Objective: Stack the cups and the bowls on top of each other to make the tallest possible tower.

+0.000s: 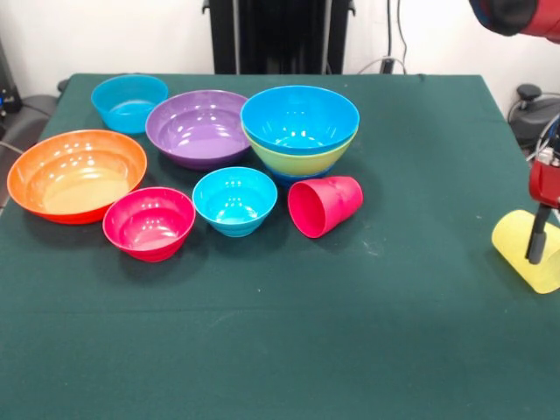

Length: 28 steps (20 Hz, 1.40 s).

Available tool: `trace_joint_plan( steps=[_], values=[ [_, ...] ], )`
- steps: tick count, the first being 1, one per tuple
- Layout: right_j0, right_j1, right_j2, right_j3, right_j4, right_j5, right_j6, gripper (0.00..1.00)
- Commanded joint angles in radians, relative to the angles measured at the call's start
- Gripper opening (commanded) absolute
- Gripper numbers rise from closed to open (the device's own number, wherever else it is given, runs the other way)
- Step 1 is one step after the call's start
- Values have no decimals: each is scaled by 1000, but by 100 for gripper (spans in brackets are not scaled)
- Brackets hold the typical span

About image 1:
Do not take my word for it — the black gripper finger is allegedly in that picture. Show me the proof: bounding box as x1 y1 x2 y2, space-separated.
524 203 552 266

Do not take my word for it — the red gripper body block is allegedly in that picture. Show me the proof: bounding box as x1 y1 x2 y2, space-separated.
528 157 560 210

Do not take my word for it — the yellow cup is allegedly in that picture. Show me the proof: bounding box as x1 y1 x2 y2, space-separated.
490 208 560 295

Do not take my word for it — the green bowl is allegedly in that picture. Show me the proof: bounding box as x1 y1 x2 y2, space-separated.
241 123 361 178

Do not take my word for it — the large blue bowl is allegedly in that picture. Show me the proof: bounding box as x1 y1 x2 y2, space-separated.
239 85 361 156

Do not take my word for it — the grey round floor base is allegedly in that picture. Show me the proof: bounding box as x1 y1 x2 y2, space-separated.
507 84 560 152
0 94 58 150

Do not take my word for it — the pink cup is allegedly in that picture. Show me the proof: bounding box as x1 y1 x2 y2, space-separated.
287 175 365 240

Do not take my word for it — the small dark blue bowl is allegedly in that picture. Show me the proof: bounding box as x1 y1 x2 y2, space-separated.
271 162 339 185

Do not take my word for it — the dark green table cloth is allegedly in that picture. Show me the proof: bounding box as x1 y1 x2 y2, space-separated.
0 73 560 420

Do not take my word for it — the small cyan bowl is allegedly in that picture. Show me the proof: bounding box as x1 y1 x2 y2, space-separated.
191 165 279 239

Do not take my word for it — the purple bowl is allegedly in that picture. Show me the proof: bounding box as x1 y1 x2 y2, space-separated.
144 89 252 172

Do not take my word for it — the pink bowl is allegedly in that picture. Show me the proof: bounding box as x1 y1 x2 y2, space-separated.
101 186 198 264

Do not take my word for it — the translucent blue bowl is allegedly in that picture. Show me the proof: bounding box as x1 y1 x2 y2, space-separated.
90 73 170 135

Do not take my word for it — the orange bowl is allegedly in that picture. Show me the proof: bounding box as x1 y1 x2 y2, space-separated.
6 129 149 226

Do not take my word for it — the dark equipment unit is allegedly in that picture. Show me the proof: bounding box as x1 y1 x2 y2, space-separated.
0 41 23 128

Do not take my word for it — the tangle of floor cables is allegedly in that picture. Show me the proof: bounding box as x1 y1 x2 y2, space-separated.
524 111 560 163

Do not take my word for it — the black hanging cable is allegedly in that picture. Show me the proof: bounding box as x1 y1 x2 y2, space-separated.
395 0 409 74
379 0 396 75

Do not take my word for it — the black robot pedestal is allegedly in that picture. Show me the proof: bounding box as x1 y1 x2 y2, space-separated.
201 0 356 76

